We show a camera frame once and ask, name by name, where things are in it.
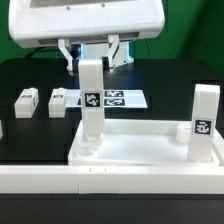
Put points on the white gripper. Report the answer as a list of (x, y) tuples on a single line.
[(35, 23)]

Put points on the white desk tabletop tray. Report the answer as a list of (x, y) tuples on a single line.
[(128, 142)]

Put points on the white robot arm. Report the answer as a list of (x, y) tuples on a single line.
[(106, 53)]

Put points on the white fiducial marker sheet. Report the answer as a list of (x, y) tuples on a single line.
[(113, 99)]

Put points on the white left edge block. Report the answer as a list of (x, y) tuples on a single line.
[(1, 130)]

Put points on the white front fence bar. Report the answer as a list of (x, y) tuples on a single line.
[(112, 179)]

